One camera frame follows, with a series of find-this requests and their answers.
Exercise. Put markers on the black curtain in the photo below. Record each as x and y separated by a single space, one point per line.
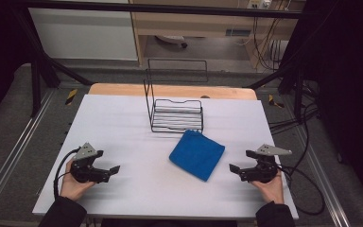
349 78
0 47

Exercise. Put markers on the white cabinet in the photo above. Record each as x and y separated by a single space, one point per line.
82 34

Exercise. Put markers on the black metal frame crossbar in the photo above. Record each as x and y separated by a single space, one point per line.
170 8

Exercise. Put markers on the blue folded towel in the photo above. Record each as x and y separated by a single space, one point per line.
197 154

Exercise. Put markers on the black metal frame stand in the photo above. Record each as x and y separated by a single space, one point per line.
298 94
36 88

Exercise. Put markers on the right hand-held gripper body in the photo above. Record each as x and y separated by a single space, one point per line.
263 170

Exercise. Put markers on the wooden table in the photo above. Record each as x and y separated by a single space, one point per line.
170 90

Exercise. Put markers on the white power strip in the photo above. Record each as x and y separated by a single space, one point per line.
258 3

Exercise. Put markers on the person's left hand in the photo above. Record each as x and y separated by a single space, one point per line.
71 187

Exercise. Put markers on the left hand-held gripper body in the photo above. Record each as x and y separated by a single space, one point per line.
83 171

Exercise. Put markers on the white chair base with caster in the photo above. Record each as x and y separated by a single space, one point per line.
171 39

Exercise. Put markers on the light wooden desk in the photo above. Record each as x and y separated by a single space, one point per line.
201 23

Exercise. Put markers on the person's right hand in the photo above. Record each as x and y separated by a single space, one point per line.
272 190

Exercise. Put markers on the aluminium rail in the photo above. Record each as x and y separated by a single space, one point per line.
323 176
12 157

